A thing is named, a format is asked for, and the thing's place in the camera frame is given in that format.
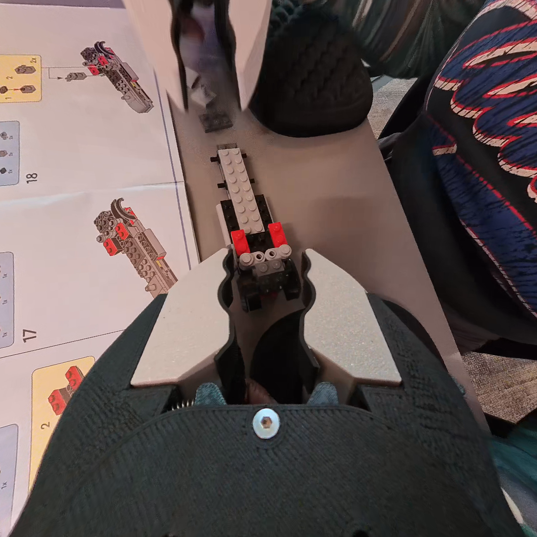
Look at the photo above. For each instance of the person's printed black shirt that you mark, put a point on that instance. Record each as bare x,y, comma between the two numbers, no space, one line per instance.
482,126

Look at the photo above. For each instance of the person's left forearm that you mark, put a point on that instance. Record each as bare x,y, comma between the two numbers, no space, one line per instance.
520,470

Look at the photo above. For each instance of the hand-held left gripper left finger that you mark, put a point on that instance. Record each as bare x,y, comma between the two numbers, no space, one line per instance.
184,335

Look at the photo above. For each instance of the black cushion pad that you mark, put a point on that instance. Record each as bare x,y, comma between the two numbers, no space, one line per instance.
314,84

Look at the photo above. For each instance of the person's black pants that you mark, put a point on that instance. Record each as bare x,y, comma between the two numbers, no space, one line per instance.
419,230

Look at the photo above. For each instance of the grey black toy brick model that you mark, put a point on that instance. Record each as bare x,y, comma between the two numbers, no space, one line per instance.
245,197

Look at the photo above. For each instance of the person's right forearm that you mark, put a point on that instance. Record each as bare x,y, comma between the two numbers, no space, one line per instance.
398,33

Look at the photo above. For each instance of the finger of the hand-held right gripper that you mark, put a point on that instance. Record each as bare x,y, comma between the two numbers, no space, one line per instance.
157,33
249,37

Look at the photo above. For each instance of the brick instruction booklet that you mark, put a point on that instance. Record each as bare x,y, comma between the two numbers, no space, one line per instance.
84,147

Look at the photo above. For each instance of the dark grey brick plate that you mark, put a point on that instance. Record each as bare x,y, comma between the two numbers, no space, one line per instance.
216,121

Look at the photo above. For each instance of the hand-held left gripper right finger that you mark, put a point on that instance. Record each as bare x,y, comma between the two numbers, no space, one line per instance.
348,335

